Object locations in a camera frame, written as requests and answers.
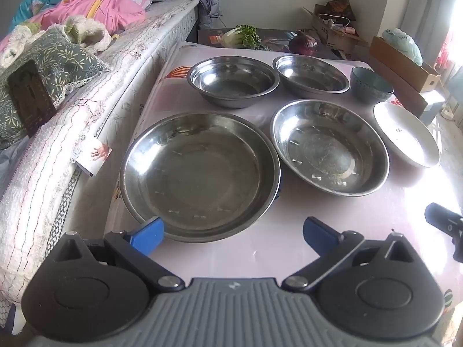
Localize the green floral pillow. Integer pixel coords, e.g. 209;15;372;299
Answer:
0;27;109;141

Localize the black phone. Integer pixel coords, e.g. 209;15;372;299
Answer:
7;60;58;138

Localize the napa cabbage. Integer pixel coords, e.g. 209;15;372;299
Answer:
221;25;263;49

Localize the medium stainless steel plate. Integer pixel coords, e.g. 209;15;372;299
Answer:
269;99;390;198

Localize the teal ceramic bowl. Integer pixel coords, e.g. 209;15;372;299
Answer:
349;66;395;104

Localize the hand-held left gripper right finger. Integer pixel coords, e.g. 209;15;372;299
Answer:
281;216;416;293

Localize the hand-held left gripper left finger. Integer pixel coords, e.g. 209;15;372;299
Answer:
54;216;186;293

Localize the pale green plastic bag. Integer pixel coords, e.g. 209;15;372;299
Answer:
381;28;424;66

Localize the white ceramic plate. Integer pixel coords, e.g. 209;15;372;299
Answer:
372;101;441;169

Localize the pink cartoon quilt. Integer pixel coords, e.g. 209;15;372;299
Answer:
0;0;153;52

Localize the paper card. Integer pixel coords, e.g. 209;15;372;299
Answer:
74;137;113;177

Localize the stainless steel bowl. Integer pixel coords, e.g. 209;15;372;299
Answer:
187;56;281;109
272;54;351;100

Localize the purple onion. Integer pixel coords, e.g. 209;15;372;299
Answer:
288;31;319;56

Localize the large stainless steel plate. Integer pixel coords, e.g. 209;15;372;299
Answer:
119;110;282;243

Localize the white fleece garment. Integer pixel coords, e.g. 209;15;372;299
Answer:
0;14;113;66

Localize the cardboard box with clutter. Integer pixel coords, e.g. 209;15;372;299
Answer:
303;0;370;56

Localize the long open cardboard box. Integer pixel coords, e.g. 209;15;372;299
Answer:
369;35;442;93

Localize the pink printed tablecloth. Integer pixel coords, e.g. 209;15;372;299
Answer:
105;40;463;347

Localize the white quilted mattress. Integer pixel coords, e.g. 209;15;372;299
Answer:
0;0;200;304

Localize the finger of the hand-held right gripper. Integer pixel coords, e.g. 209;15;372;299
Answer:
424;202;463;261

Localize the pink floral curtain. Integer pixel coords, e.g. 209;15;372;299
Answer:
434;29;463;80

